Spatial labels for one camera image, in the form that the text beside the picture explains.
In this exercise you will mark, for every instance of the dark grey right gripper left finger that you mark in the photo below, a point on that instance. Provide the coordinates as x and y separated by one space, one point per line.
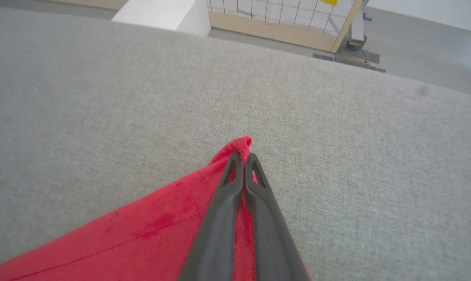
215 238

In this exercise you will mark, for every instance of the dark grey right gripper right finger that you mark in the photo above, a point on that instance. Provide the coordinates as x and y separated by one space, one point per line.
272 242

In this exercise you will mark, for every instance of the white box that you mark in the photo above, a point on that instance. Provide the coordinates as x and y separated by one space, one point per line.
161 13

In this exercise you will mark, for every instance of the red cloth with white stripes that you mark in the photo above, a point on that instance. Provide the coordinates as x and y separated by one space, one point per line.
141 238

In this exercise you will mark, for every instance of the lemon print grid panel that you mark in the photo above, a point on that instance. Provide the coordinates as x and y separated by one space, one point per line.
282 23

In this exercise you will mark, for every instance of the grey fabric sofa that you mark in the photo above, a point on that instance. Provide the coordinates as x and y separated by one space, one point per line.
83 117

